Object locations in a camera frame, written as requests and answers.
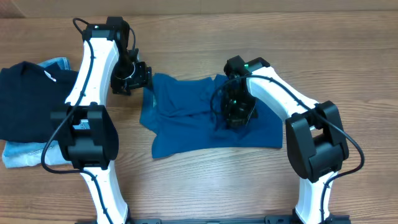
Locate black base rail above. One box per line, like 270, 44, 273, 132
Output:
74, 213, 352, 224

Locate folded light blue jeans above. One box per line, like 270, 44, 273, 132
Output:
2, 57, 71, 169

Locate blue polo shirt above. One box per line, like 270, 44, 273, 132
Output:
140, 73, 283, 159

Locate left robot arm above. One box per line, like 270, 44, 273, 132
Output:
49, 17, 152, 223

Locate folded black shirt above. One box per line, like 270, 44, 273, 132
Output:
1, 62, 78, 143

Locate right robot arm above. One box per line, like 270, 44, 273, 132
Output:
220, 56, 351, 223

